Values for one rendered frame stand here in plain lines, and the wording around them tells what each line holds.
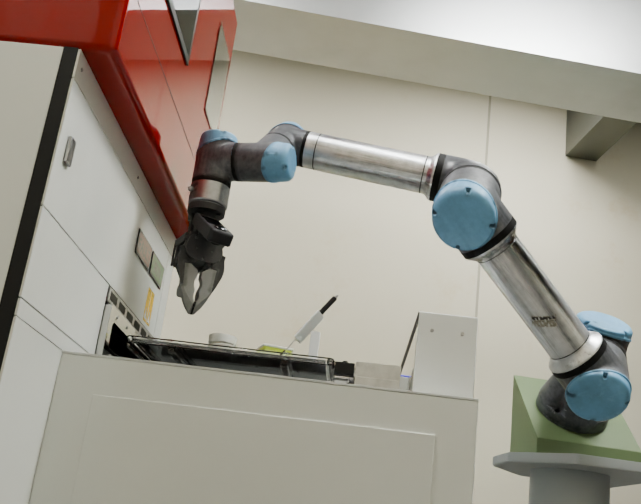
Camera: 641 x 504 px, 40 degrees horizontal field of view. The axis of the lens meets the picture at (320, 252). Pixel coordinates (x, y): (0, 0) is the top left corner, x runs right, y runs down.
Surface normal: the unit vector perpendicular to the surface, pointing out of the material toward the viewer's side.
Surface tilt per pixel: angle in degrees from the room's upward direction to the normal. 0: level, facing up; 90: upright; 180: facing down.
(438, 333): 90
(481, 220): 127
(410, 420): 90
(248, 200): 90
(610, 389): 138
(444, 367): 90
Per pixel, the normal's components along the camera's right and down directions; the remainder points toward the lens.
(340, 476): -0.02, -0.33
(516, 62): -0.12, 0.94
